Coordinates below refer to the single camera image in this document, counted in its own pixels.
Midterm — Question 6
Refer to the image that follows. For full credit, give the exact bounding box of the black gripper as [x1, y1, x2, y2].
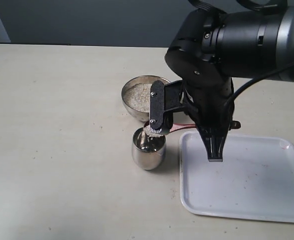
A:
[149, 77, 236, 163]

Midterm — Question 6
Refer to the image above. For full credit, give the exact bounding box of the dark red wooden spoon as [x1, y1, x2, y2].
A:
[143, 120, 242, 139]

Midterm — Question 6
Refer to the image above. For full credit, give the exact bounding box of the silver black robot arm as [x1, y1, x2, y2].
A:
[149, 0, 294, 162]

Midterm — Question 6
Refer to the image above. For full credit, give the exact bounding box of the steel cup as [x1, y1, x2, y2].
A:
[131, 127, 166, 171]

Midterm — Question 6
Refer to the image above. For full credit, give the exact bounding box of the steel bowl with rice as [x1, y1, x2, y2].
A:
[121, 75, 170, 122]

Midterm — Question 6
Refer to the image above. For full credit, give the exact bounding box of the white plastic tray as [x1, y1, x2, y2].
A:
[179, 131, 294, 223]

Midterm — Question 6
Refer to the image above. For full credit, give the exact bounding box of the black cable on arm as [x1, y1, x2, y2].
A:
[221, 59, 294, 131]

